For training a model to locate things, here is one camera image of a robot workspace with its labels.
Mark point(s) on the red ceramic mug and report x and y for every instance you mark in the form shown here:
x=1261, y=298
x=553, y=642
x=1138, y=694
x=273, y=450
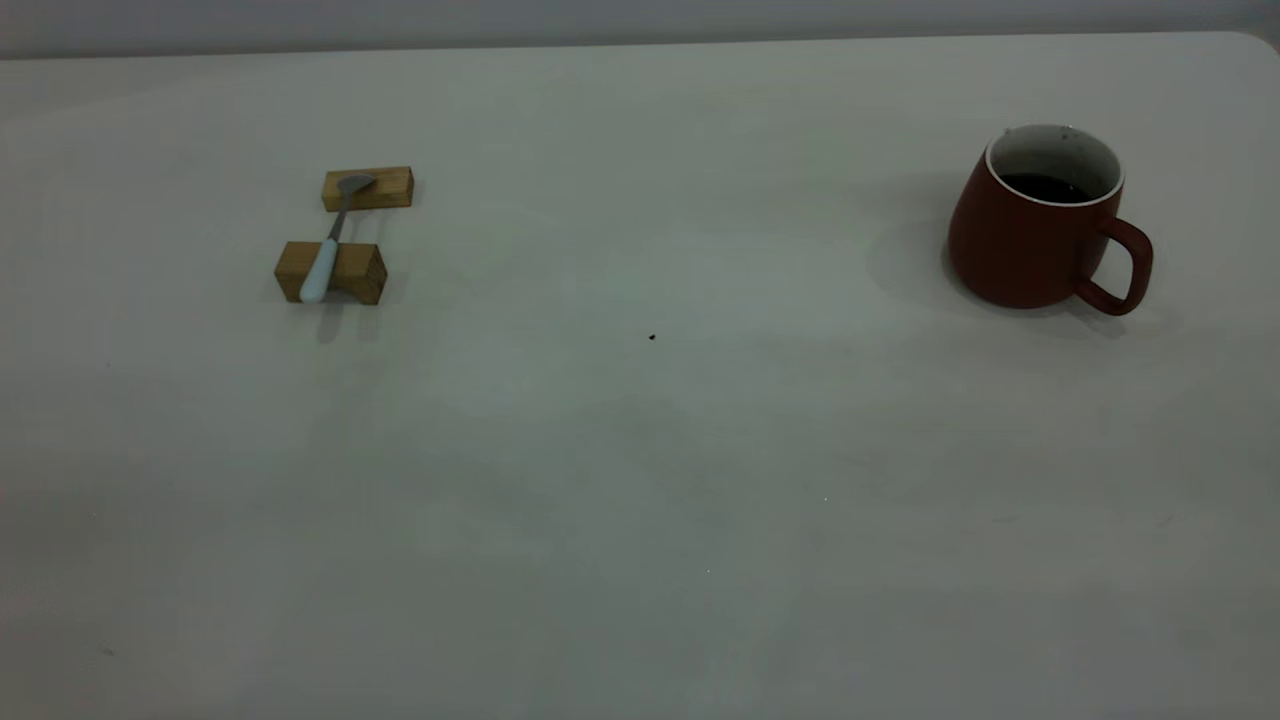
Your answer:
x=1010, y=250

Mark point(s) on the dark coffee liquid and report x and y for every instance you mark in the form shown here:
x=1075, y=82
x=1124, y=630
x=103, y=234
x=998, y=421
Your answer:
x=1045, y=189

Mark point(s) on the notched wooden rest block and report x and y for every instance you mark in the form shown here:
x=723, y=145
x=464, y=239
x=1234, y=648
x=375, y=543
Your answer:
x=355, y=270

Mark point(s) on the flat wooden rest block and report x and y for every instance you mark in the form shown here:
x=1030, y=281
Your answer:
x=385, y=190

